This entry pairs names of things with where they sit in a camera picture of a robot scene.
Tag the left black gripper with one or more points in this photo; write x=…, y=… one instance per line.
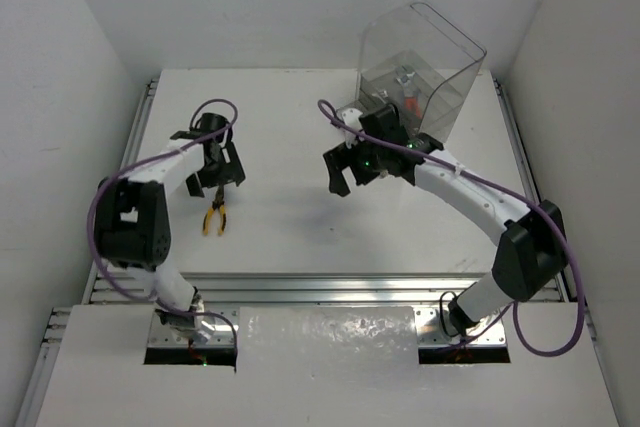
x=218, y=177

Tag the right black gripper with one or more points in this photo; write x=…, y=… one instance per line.
x=341, y=157

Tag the yellow combination pliers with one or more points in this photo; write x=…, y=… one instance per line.
x=217, y=207

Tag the red handled adjustable wrench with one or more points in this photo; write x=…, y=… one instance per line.
x=405, y=78

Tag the clear plastic drawer container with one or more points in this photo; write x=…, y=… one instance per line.
x=445, y=58

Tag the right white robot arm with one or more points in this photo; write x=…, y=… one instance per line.
x=527, y=236

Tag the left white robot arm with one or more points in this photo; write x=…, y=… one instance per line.
x=131, y=227

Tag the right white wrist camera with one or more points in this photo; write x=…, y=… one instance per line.
x=350, y=116

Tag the aluminium table frame rail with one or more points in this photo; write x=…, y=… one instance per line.
x=335, y=297

